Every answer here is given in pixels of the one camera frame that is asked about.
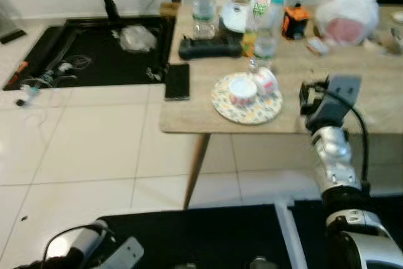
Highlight small white packet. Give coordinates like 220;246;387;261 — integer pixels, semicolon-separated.
307;37;329;55

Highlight small white red cup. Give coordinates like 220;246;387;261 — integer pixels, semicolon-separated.
255;67;279;97

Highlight tangled floor cables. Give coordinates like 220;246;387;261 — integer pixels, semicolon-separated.
16;54;86;107

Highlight white red printed tub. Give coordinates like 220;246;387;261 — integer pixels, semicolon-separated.
228;78;258;107

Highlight black smartphone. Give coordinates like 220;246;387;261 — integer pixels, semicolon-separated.
164;63;191;101

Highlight small clear water bottle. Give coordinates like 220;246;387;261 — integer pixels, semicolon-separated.
252;0;285;69

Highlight floral patterned plate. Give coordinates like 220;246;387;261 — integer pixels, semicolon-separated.
211;72;284;125

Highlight yellow juice bottle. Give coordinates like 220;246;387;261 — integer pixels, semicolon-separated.
242;0;273;57

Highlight black floor platform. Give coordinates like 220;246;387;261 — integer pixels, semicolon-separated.
3;16;177;91

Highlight long black case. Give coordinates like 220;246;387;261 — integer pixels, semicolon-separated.
178;34;244;61

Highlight orange black device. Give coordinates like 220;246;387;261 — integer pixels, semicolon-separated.
281;4;311;40

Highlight light wooden table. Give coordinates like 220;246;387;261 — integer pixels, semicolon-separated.
159;1;403;210

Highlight tall clear water bottle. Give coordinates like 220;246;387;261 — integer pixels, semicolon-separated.
188;0;219;40

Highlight white plastic bag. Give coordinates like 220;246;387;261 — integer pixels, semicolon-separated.
305;0;403;48

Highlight crumpled clear plastic bag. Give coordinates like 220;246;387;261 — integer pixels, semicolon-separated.
118;25;157;53

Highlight white bowl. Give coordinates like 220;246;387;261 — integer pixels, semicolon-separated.
220;3;251;33

